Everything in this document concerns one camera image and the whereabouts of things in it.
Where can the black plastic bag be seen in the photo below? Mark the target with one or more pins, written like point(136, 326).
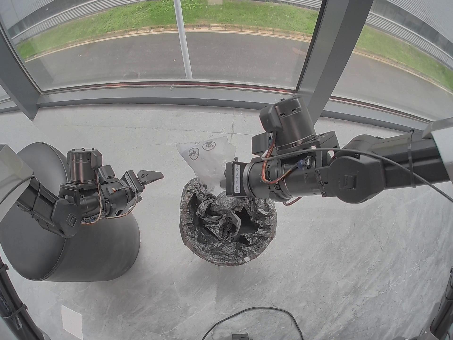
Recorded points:
point(226, 239)

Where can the window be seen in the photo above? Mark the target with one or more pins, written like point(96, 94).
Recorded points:
point(230, 48)

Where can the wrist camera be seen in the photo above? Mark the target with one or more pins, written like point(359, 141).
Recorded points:
point(106, 174)
point(261, 143)

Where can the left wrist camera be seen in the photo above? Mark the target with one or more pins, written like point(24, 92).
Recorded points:
point(106, 174)

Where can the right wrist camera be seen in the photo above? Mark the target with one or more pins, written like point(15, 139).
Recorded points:
point(261, 143)

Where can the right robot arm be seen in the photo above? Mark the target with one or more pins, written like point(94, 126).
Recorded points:
point(357, 182)

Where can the dark grey round chair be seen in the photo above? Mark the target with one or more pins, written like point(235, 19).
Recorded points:
point(92, 246)

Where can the clear printed wrapper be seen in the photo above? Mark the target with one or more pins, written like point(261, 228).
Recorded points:
point(208, 158)

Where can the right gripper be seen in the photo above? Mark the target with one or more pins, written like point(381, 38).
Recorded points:
point(263, 182)

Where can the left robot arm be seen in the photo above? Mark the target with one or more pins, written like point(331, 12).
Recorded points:
point(65, 218)

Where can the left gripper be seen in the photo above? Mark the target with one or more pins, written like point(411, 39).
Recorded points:
point(118, 197)

